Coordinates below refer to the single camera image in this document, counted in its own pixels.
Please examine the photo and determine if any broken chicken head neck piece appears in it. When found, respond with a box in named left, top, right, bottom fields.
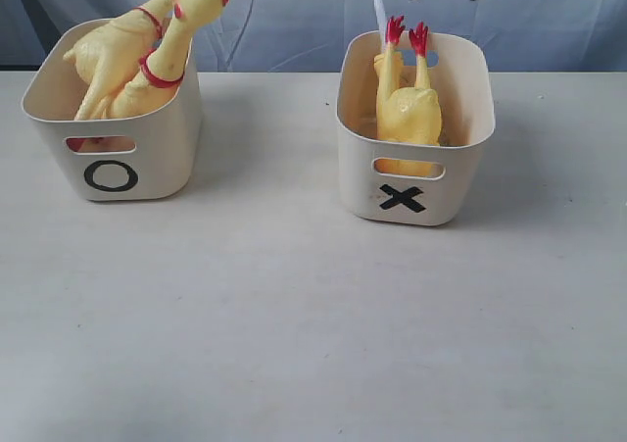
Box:
left=373, top=0, right=387, bottom=53

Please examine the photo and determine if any broken chicken body piece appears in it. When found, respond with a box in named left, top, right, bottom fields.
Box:
left=373, top=16, right=442, bottom=146

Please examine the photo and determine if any yellow rubber chicken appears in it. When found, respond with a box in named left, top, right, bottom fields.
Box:
left=63, top=0, right=172, bottom=121
left=101, top=0, right=229, bottom=119

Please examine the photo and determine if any white bin marked X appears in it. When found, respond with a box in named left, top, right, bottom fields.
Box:
left=336, top=31, right=496, bottom=226

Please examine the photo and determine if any blue grey backdrop cloth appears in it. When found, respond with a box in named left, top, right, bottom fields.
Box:
left=1, top=0, right=626, bottom=73

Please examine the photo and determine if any white bin marked O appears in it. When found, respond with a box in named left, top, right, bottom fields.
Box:
left=22, top=20, right=203, bottom=202

